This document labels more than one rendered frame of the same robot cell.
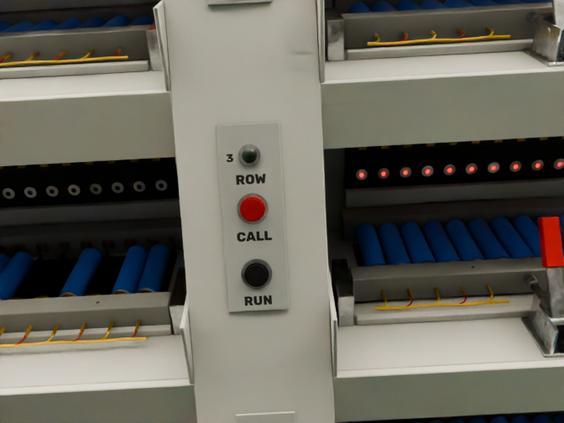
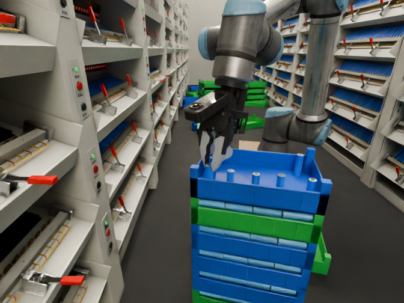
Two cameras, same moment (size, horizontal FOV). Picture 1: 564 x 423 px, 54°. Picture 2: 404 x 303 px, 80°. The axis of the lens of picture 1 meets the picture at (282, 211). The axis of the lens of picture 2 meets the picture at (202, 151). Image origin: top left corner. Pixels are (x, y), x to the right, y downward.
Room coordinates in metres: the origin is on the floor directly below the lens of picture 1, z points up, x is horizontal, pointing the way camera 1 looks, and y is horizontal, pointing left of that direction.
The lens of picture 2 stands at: (0.11, 1.94, 0.73)
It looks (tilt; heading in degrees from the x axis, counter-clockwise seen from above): 23 degrees down; 269
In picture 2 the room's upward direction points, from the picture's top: straight up
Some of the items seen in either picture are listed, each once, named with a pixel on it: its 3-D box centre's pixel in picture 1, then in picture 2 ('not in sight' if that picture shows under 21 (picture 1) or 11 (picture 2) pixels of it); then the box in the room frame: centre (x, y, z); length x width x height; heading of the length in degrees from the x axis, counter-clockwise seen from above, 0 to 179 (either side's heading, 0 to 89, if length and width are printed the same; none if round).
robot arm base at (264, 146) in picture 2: not in sight; (274, 145); (-0.33, 0.61, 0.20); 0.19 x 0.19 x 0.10
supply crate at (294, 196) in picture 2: not in sight; (256, 170); (-0.04, 1.39, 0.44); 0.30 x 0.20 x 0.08; 166
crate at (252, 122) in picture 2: not in sight; (249, 121); (-0.40, -0.46, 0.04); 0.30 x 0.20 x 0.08; 29
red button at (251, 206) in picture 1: (253, 208); not in sight; (0.36, 0.02, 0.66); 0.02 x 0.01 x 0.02; 90
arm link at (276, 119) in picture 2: not in sight; (279, 122); (-0.35, 0.61, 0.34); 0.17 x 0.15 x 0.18; 141
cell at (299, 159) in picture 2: not in sight; (298, 165); (-0.16, 1.35, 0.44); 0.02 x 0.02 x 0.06
